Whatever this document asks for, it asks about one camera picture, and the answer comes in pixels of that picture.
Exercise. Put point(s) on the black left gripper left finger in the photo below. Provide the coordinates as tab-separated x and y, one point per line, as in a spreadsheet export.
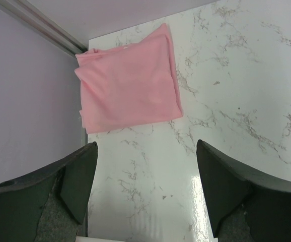
49	204

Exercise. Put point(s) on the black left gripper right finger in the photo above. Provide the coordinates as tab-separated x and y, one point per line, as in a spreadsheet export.
243	203

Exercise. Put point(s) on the white plastic basket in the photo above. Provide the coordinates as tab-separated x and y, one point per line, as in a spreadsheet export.
82	239

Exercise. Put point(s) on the pink folded t-shirt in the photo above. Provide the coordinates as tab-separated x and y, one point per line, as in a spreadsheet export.
129	85

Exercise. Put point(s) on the aluminium frame rail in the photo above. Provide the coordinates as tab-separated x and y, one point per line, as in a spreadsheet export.
30	15

